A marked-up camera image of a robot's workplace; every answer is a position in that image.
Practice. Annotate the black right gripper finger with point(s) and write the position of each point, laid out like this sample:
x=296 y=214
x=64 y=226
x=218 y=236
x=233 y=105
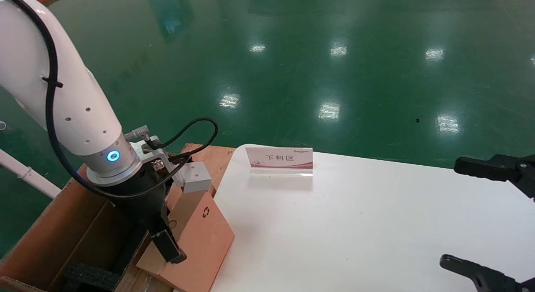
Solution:
x=480 y=276
x=480 y=166

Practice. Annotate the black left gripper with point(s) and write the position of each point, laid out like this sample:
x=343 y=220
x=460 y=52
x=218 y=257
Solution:
x=140 y=200

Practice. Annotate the brown cardboard flap with hole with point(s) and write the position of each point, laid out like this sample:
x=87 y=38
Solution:
x=205 y=246

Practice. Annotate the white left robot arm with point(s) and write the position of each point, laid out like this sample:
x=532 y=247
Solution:
x=54 y=99

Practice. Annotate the large cardboard box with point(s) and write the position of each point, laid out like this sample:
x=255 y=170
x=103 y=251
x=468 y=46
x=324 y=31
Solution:
x=71 y=229

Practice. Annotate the black foam pad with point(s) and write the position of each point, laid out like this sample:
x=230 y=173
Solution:
x=90 y=277

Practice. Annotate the acrylic sign with Chinese text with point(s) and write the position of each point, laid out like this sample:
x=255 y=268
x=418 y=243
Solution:
x=279 y=158

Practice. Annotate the white floor pipe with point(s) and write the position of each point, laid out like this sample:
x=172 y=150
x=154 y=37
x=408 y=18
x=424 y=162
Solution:
x=29 y=175

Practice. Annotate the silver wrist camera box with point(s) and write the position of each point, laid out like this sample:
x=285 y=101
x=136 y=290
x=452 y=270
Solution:
x=194 y=177

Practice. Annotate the silver camera mount bracket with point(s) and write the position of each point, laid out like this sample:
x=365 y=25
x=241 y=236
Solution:
x=155 y=156

